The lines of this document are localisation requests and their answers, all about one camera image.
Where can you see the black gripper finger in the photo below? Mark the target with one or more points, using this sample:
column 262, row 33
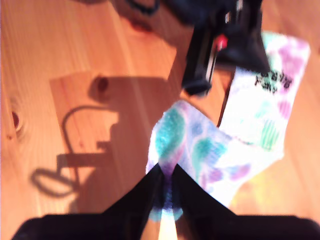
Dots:
column 245, row 52
column 205, row 215
column 135, row 207

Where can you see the tie-dye Hugging Face sock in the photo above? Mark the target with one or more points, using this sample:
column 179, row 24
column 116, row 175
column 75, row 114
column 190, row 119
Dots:
column 250, row 125

